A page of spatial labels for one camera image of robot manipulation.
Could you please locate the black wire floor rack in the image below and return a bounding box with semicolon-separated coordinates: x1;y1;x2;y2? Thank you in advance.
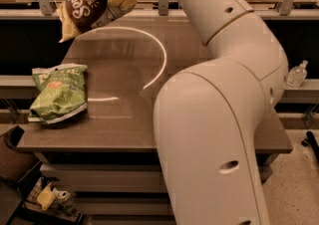
4;162;86;225

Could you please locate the green chip bag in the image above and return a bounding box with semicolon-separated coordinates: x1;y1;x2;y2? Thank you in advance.
28;63;88;124

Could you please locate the yellow sponge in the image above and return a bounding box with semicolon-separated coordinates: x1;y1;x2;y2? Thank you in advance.
37;185;56;211

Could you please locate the brown chair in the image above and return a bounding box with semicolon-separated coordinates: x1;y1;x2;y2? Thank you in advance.
0;125;38;182

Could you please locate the brown chip bag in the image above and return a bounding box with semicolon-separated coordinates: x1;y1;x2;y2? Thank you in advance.
57;0;134;43

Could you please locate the black chair caster leg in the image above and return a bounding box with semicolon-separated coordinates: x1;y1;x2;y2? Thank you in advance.
301;131;319;162

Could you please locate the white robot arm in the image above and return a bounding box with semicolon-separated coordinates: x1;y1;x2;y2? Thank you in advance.
154;0;288;225

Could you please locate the hand sanitizer bottle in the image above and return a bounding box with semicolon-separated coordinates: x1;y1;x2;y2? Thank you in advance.
287;60;308;88

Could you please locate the grey drawer cabinet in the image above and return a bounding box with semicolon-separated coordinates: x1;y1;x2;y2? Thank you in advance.
36;148;270;225

